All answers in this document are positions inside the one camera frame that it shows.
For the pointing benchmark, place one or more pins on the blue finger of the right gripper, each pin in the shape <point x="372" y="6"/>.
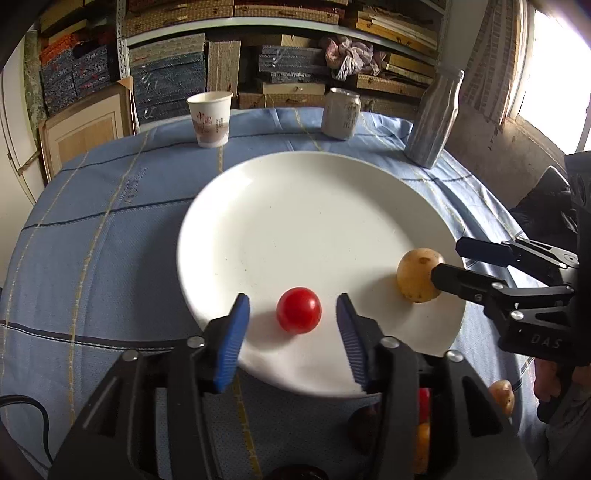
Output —
<point x="499" y="254"/>
<point x="463" y="283"/>

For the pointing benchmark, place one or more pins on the red cherry tomato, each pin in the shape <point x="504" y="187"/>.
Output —
<point x="298" y="311"/>

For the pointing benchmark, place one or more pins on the silver metal bottle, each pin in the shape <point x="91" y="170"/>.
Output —
<point x="437" y="114"/>

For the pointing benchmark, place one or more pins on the small tan fruit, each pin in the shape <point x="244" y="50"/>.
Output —
<point x="504" y="396"/>

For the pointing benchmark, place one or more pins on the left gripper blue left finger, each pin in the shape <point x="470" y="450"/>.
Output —
<point x="228" y="333"/>

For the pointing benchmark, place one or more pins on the person's right hand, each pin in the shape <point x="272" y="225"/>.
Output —
<point x="552" y="383"/>

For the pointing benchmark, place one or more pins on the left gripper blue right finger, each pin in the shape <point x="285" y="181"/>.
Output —
<point x="351" y="330"/>

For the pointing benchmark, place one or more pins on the white paper cup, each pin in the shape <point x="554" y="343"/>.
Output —
<point x="210" y="114"/>

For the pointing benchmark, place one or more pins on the pink crumpled cloth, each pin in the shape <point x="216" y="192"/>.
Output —
<point x="347" y="57"/>

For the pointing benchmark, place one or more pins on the black cushion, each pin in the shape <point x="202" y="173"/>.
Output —
<point x="546" y="213"/>

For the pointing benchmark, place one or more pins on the white drink can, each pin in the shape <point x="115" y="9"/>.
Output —
<point x="341" y="112"/>

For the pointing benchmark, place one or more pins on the metal storage shelf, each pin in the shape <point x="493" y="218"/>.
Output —
<point x="266" y="53"/>

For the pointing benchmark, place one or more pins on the yellow orange citrus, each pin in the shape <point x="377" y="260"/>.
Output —
<point x="422" y="447"/>

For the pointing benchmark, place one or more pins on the framed cardboard panel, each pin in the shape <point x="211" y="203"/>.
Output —
<point x="103" y="116"/>

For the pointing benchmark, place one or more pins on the white oval plate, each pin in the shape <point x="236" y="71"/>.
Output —
<point x="322" y="221"/>

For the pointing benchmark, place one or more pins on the tan potato-like fruit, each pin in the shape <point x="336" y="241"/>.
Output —
<point x="414" y="275"/>

